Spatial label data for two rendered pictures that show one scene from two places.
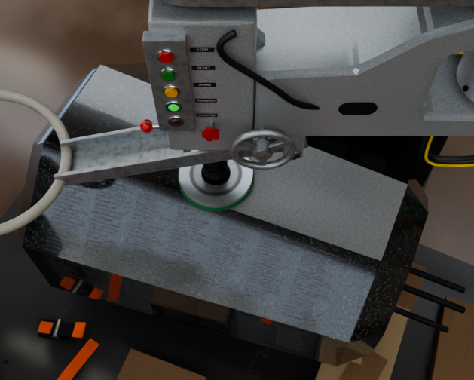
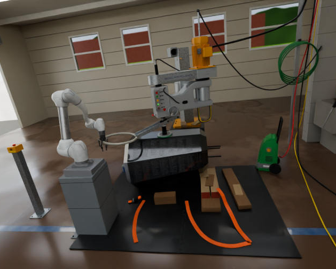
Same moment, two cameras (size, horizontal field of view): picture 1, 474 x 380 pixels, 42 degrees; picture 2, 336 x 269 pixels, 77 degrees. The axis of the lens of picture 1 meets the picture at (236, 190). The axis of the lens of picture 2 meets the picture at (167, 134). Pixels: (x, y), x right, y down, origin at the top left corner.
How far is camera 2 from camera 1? 2.13 m
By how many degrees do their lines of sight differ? 42
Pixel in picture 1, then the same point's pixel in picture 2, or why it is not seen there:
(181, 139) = (159, 114)
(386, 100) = (188, 99)
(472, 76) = (199, 96)
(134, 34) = not seen: hidden behind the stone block
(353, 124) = (185, 105)
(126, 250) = (151, 153)
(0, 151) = not seen: hidden behind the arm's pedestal
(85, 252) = (142, 157)
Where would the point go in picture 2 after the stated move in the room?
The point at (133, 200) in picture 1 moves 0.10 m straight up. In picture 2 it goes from (150, 142) to (149, 136)
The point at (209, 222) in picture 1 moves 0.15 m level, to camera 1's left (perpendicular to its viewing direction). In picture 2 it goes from (166, 140) to (156, 142)
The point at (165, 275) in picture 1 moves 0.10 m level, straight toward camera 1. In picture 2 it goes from (160, 154) to (164, 156)
